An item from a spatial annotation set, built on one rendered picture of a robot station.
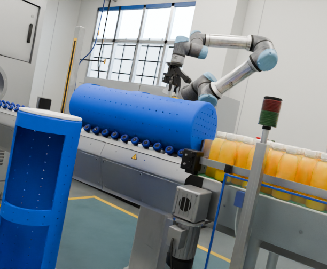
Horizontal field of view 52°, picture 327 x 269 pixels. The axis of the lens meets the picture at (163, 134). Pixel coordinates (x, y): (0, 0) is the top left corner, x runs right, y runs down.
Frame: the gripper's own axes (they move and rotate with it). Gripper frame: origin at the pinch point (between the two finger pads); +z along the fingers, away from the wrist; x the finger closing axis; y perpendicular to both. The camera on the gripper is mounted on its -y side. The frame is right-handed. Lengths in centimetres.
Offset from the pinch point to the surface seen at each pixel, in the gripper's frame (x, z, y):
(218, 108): -154, -8, 42
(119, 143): 17.0, 30.0, 16.3
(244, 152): 22, 17, -55
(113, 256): -38, 123, 46
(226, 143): 25, 15, -48
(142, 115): 19.9, 11.9, 3.0
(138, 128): 18.5, 19.3, 4.6
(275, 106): 44, -2, -70
